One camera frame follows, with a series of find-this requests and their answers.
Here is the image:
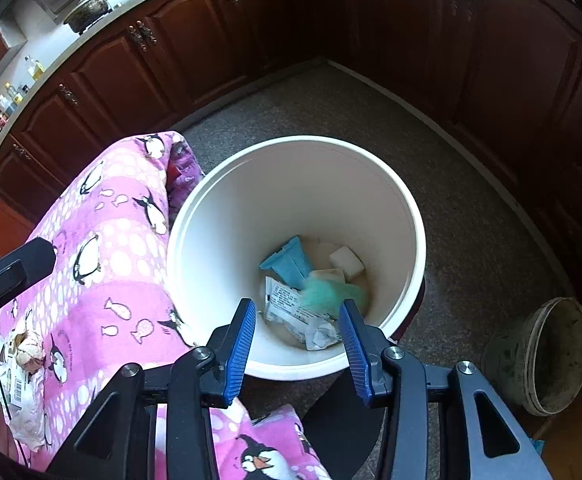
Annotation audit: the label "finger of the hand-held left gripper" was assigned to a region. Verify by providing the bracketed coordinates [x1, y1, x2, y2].
[0, 237, 58, 333]

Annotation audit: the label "lidded cooking pot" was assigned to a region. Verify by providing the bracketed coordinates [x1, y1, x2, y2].
[63, 0, 110, 33]

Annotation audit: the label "grey stone kitchen countertop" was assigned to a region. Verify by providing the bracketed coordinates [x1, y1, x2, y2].
[0, 0, 292, 201]

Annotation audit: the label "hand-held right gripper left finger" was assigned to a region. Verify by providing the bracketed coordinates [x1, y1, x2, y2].
[46, 297, 258, 480]

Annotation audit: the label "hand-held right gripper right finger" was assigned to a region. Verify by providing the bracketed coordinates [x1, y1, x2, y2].
[339, 298, 554, 480]

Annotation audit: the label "blue plastic packet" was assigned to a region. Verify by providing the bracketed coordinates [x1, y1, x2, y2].
[259, 235, 314, 291]

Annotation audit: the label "green mesh scrubber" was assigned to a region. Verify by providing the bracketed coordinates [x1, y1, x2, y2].
[302, 275, 366, 317]

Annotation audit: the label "white printed wrapper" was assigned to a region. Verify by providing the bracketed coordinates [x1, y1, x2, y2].
[0, 340, 46, 448]
[263, 276, 339, 331]

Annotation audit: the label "brown paper ball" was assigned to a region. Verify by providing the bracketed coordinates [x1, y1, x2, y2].
[12, 330, 46, 373]

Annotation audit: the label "black cable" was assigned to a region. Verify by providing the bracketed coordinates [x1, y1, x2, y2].
[0, 342, 29, 463]

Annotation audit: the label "pink penguin print blanket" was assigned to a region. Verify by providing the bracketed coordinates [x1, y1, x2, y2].
[0, 131, 332, 480]

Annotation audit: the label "white plastic bucket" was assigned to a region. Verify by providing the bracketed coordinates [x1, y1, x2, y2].
[167, 135, 426, 381]

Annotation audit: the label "dirty grey bucket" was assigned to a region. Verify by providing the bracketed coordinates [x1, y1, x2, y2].
[481, 297, 582, 417]

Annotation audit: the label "dark wooden base cabinets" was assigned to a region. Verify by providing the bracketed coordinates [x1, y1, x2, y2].
[0, 0, 582, 311]

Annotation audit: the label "white foam block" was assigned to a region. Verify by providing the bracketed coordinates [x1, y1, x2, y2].
[329, 245, 366, 278]

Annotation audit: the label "cream foam block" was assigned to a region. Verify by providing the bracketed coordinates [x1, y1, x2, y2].
[310, 267, 348, 286]

